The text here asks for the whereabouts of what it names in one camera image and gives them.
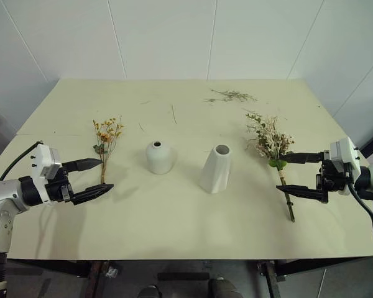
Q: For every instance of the tall angular white vase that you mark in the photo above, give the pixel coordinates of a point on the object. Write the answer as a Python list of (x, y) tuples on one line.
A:
[(214, 174)]

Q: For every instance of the dark rounded shape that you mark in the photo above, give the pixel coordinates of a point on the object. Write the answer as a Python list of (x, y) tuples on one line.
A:
[(147, 291)]

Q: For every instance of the loose green leafy sprig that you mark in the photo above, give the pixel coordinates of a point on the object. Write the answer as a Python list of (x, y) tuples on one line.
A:
[(231, 94)]

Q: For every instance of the round white ceramic vase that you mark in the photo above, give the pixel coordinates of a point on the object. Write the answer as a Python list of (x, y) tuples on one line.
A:
[(160, 158)]

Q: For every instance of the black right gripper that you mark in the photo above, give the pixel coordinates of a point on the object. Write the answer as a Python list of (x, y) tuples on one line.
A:
[(332, 180)]

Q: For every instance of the rusty metal table post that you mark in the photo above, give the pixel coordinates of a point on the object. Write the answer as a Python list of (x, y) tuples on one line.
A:
[(271, 279), (99, 279)]

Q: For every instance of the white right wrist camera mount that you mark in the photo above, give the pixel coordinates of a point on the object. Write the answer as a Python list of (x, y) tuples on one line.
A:
[(345, 152)]

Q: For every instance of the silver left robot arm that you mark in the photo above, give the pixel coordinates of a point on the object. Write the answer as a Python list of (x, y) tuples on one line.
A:
[(3, 192)]

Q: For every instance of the orange dried flower bunch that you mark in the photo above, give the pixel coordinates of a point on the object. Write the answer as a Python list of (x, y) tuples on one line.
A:
[(107, 133)]

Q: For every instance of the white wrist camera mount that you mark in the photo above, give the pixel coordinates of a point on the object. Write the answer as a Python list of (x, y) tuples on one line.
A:
[(42, 155), (345, 152)]

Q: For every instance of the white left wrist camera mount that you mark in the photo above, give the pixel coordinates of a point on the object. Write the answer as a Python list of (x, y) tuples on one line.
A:
[(42, 155)]

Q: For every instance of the small metal clamp hardware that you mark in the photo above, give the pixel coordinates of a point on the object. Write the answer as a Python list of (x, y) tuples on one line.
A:
[(111, 272)]

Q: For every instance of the black table frame bar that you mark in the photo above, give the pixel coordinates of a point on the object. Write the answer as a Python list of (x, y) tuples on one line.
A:
[(323, 265)]

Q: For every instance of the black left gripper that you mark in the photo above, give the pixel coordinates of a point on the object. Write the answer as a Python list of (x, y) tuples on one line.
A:
[(57, 189)]

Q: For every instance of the mixed pink green flower bouquet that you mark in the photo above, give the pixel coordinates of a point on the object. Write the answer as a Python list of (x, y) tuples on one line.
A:
[(272, 139)]

